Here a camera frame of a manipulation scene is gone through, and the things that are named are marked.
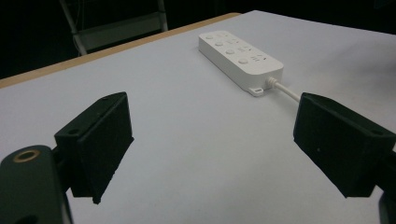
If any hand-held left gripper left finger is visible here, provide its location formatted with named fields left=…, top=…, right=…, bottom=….
left=53, top=91, right=135, bottom=205

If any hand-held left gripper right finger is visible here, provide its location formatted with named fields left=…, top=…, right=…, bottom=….
left=292, top=91, right=396, bottom=199

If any white power strip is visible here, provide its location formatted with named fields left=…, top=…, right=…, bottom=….
left=198, top=30, right=285, bottom=98

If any metal stand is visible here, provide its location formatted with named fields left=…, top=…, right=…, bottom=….
left=59, top=0, right=169, bottom=57

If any white power strip cable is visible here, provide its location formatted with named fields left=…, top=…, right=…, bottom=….
left=266, top=77, right=303, bottom=104

